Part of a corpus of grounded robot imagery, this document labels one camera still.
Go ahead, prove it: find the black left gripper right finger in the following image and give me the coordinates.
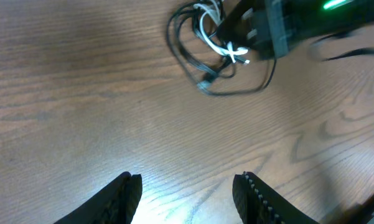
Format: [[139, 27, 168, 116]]
[[232, 171, 318, 224]]

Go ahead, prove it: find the black USB cable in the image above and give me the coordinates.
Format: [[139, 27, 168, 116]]
[[166, 0, 277, 97]]

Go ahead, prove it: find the white USB cable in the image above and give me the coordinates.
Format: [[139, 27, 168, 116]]
[[192, 0, 251, 65]]

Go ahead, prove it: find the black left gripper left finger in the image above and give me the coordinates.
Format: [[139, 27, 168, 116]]
[[55, 172, 143, 224]]

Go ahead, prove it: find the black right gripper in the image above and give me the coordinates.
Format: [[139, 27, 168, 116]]
[[217, 0, 374, 59]]

